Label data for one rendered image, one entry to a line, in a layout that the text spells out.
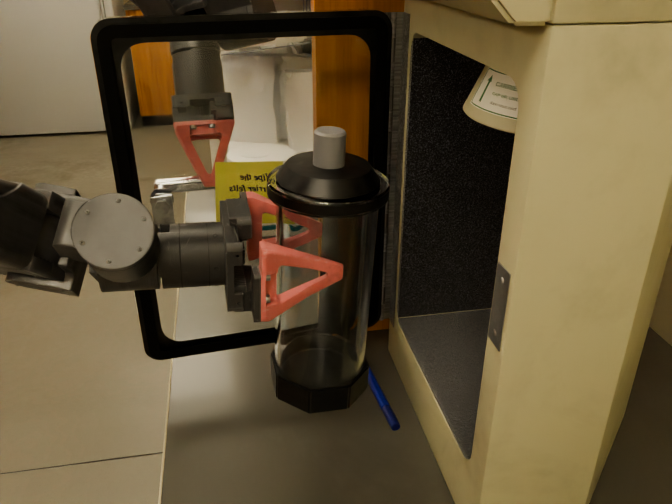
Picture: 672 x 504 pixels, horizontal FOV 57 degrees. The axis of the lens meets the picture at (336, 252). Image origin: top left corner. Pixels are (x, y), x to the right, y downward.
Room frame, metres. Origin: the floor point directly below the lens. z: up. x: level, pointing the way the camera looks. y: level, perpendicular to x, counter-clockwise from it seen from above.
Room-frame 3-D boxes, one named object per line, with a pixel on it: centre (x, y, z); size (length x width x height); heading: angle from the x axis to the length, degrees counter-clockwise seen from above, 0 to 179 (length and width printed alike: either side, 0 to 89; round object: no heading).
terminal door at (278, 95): (0.66, 0.09, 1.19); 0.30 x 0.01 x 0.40; 105
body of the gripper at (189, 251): (0.49, 0.12, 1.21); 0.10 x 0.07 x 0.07; 13
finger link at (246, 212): (0.54, 0.06, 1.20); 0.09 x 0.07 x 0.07; 103
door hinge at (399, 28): (0.70, -0.07, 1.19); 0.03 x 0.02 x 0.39; 10
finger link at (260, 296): (0.47, 0.04, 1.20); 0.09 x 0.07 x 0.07; 102
